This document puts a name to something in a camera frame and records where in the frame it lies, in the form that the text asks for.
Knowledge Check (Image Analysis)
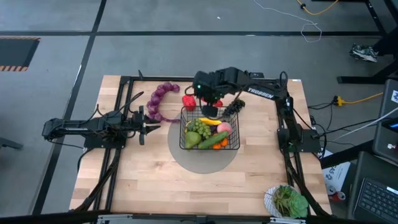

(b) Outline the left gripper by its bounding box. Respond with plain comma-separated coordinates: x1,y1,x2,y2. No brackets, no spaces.
132,105,162,146

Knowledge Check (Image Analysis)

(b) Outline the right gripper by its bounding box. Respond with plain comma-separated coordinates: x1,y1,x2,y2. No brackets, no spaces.
193,70,226,119

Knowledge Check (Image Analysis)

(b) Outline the yellow banana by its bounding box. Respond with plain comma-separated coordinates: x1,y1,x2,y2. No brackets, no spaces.
185,117,223,127

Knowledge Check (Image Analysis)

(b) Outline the black grape bunch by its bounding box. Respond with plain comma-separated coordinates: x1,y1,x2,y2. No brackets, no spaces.
222,98,246,118

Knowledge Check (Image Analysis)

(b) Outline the green grape bunch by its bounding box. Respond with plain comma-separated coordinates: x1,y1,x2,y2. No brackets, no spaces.
186,118,213,140

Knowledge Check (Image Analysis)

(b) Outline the green pear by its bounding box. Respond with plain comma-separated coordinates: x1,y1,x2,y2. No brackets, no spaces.
185,131,203,150

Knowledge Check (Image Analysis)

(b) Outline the pink peach with leaf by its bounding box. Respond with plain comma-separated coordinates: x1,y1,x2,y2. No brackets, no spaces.
216,121,233,136

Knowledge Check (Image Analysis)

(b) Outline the green cucumber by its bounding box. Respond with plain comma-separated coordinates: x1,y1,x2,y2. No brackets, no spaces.
197,131,230,150

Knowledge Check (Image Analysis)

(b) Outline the orange tangerine cluster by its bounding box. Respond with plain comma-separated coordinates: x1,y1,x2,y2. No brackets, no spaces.
212,138,229,150

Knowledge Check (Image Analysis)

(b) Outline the purple grape bunch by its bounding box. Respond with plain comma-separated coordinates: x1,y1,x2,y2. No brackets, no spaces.
146,82,181,124

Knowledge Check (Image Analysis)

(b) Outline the round grey placemat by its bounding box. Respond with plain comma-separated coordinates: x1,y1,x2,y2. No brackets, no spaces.
167,110,239,174

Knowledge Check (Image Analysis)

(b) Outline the black crossbeam with silver brackets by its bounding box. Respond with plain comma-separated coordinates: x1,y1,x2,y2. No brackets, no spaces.
0,210,398,224

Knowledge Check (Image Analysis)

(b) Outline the black chair base leg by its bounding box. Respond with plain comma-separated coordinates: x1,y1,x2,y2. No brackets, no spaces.
0,136,24,150

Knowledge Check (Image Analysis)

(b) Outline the potted green succulent plant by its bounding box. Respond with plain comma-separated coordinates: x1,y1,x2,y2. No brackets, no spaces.
263,184,310,219

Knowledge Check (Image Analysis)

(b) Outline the black hazard-striped floor mat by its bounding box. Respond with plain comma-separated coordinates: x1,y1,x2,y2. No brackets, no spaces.
0,36,41,72

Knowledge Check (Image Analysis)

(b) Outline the white paper sign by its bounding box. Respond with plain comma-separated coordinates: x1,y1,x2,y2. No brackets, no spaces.
322,151,352,191

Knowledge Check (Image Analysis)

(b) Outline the person's shoe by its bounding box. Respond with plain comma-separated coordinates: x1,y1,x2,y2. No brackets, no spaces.
348,43,379,63

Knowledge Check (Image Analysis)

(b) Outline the red drink can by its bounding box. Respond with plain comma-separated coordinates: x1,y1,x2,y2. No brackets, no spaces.
331,190,347,203

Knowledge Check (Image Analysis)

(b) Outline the grey device with sticker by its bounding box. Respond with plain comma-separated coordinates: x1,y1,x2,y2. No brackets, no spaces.
372,78,398,164

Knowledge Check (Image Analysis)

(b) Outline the person's leg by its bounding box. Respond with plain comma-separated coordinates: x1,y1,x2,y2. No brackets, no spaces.
373,26,398,56

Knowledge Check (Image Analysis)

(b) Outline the black laptop keyboard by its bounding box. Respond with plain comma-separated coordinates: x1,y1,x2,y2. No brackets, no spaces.
348,151,398,224

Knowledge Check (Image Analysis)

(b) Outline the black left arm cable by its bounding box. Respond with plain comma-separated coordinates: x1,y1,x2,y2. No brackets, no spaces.
119,90,146,115

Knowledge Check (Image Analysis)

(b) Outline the black wire basket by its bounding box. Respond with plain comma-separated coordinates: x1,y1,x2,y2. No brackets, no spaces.
179,105,241,151

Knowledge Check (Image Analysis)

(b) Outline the black aluminium table frame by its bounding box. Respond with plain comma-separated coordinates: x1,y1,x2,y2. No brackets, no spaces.
74,70,332,218

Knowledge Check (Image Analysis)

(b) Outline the white floor cable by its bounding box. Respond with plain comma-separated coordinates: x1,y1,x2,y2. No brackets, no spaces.
253,0,323,44

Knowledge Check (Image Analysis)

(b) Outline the yellow floor cable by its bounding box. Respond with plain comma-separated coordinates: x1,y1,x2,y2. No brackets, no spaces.
295,0,340,16

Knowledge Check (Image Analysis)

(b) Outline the yellow extension cord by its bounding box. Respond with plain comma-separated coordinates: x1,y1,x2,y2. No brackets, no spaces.
334,92,384,106

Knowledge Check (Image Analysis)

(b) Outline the black desk leg frame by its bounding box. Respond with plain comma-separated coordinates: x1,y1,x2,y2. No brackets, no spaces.
337,0,398,85

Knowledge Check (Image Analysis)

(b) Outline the white cord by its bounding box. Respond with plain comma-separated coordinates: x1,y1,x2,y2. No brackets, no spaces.
334,106,398,141

